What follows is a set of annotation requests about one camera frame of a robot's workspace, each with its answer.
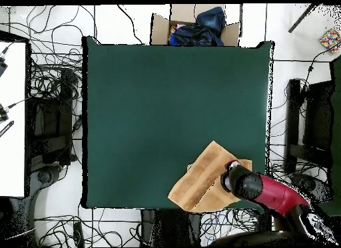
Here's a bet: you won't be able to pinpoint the orange terry towel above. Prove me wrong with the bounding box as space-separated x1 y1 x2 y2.
167 140 253 213

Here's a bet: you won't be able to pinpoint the dark green table cloth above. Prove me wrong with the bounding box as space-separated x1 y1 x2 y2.
81 35 275 214

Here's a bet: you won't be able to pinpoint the black equipment stand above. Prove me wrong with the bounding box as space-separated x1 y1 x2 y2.
26 67 78 169
284 78 336 174

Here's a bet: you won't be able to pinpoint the green covered side table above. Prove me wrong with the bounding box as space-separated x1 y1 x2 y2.
318 55 341 217

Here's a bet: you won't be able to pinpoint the dark blue clothing pile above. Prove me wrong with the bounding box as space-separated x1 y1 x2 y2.
168 6 226 47

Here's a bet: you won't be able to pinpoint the brown cardboard box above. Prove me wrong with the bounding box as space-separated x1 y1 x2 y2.
150 3 241 47

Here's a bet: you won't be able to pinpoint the multicoloured patterned bundle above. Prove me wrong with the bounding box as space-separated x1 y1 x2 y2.
319 28 341 53

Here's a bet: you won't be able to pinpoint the dark metal bar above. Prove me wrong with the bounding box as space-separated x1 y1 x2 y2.
287 3 319 33

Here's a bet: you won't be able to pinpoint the black power strip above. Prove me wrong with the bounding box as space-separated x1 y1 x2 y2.
73 221 85 247

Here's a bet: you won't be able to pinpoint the white desk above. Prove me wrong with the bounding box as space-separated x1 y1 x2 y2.
0 41 27 198

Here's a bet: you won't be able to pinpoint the tangled coloured cables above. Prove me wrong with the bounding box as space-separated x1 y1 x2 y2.
199 208 267 241

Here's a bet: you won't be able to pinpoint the tangled black cables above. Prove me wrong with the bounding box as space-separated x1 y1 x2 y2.
270 42 341 185
0 5 98 105

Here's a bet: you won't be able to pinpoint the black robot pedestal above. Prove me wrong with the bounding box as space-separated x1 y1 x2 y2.
140 209 204 247

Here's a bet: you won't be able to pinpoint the long black cable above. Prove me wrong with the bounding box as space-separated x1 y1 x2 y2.
117 4 145 45

